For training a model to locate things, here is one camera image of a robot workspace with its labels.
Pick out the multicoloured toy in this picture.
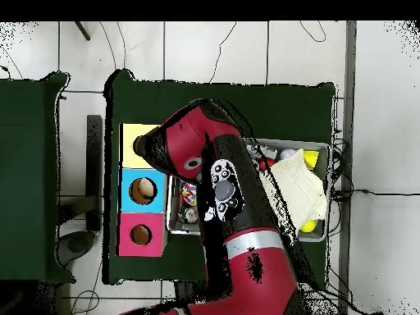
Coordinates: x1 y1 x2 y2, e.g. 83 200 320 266
180 183 199 206

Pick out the white baseball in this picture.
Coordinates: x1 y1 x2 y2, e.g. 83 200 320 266
280 147 298 162

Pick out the pale yellow cloth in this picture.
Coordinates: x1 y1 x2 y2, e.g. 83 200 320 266
267 148 328 232

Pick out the dark green side table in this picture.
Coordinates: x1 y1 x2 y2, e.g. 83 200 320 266
0 71 75 285

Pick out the silver and black can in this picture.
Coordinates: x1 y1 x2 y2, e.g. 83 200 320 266
180 206 201 225

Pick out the clear mesh bin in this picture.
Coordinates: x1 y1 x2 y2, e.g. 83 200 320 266
166 136 332 244

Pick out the black floor cable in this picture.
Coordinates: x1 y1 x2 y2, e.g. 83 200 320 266
330 134 420 201

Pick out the wooden box with three holes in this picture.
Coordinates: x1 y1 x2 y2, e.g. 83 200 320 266
116 121 173 259

